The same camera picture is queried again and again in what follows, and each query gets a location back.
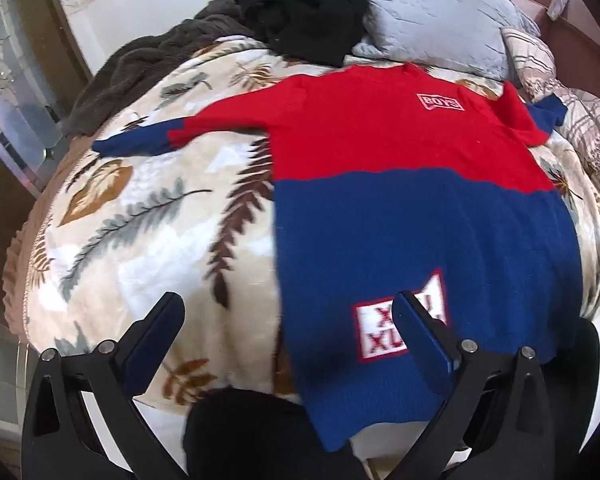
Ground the black garment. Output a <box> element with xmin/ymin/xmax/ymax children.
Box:
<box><xmin>230</xmin><ymin>0</ymin><xmax>368</xmax><ymax>68</ymax></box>

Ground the mirrored cabinet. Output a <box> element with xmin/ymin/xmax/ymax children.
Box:
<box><xmin>0</xmin><ymin>0</ymin><xmax>96</xmax><ymax>191</ymax></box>

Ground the grey cloth strip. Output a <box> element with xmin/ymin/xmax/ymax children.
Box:
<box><xmin>545</xmin><ymin>0</ymin><xmax>576</xmax><ymax>21</ymax></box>

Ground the grey quilted pillow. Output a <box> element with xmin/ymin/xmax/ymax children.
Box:
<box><xmin>350</xmin><ymin>0</ymin><xmax>541</xmax><ymax>83</ymax></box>

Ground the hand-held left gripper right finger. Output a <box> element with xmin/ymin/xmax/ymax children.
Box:
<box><xmin>391</xmin><ymin>290</ymin><xmax>568</xmax><ymax>480</ymax></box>

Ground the dark cloth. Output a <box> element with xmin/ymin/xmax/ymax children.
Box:
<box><xmin>182</xmin><ymin>317</ymin><xmax>600</xmax><ymax>480</ymax></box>

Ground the dark brown fuzzy blanket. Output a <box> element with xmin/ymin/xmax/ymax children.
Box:
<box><xmin>65</xmin><ymin>0</ymin><xmax>261</xmax><ymax>138</ymax></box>

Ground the beige leaf print blanket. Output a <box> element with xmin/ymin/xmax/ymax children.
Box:
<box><xmin>22</xmin><ymin>35</ymin><xmax>600</xmax><ymax>411</ymax></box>

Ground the beige patterned pillow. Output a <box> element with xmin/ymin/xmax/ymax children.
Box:
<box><xmin>500</xmin><ymin>27</ymin><xmax>600</xmax><ymax>201</ymax></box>

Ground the red and blue knit sweater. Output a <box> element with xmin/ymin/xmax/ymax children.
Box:
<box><xmin>92</xmin><ymin>62</ymin><xmax>583</xmax><ymax>453</ymax></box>

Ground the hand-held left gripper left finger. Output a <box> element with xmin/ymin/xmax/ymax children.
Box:
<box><xmin>22</xmin><ymin>291</ymin><xmax>188</xmax><ymax>480</ymax></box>

